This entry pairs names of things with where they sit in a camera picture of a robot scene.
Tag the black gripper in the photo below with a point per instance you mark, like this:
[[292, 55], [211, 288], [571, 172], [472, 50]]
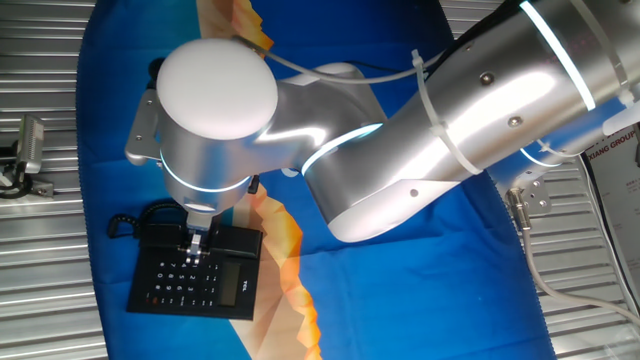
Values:
[[210, 227]]

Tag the black telephone handset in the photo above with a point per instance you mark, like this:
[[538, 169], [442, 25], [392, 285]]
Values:
[[235, 242]]

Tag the blue silver robot arm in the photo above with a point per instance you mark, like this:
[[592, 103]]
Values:
[[400, 145]]

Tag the black telephone base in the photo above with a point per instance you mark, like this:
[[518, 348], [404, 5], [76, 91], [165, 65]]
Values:
[[195, 290]]

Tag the white ribbed device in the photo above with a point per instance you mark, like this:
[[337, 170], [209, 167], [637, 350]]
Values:
[[31, 145]]

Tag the blue printed tablecloth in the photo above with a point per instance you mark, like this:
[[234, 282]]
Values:
[[425, 300]]

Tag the wide white zip tie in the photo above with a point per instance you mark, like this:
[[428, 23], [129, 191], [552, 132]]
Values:
[[440, 125]]

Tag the grey base conduit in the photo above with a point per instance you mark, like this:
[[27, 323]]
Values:
[[530, 260]]

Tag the thin white zip tie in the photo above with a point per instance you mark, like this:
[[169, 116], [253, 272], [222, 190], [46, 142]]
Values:
[[550, 151]]

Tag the white red printed box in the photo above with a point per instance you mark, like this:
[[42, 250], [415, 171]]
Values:
[[620, 200]]

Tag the metal clamp bracket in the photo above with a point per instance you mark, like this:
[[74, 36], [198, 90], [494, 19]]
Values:
[[35, 189]]

